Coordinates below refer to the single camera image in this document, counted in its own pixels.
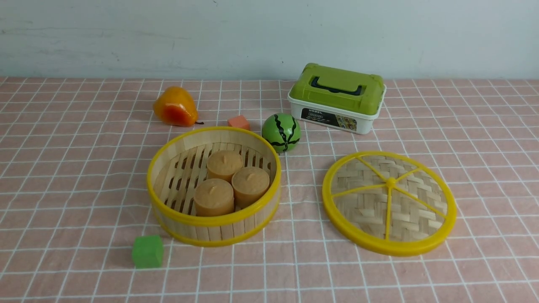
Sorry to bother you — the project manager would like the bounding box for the brown steamed bun front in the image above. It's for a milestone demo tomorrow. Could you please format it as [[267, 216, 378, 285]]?
[[194, 178, 235, 217]]

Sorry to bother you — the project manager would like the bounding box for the bamboo steamer basket yellow rim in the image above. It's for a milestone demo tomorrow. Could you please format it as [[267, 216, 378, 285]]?
[[146, 127, 282, 247]]

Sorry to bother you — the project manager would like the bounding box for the brown steamed bun right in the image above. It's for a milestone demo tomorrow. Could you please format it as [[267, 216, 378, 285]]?
[[231, 167, 270, 209]]

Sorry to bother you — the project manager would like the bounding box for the orange foam cube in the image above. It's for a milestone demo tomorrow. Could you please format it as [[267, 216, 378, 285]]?
[[227, 115, 251, 131]]

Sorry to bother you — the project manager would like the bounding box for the green toy watermelon ball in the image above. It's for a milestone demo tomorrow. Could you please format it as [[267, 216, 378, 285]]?
[[261, 112, 302, 153]]

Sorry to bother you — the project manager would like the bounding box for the brown steamed bun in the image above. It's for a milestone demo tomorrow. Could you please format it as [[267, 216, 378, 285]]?
[[194, 178, 235, 217], [231, 167, 270, 209], [206, 150, 244, 183]]

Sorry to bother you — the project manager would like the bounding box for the green foam cube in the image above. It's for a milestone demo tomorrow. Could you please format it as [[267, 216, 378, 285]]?
[[132, 235, 164, 269]]

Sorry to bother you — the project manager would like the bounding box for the orange toy pear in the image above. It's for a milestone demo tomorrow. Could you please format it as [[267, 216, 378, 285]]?
[[153, 86, 204, 127]]

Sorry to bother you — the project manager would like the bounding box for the yellow woven bamboo steamer lid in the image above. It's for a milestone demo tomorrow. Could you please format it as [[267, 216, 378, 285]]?
[[322, 150, 457, 257]]

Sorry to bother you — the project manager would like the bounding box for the green lidded white storage box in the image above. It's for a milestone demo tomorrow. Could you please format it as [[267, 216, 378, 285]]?
[[288, 63, 387, 135]]

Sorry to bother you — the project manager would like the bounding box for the brown steamed bun back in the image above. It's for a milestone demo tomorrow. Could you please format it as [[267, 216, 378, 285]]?
[[206, 150, 244, 183]]

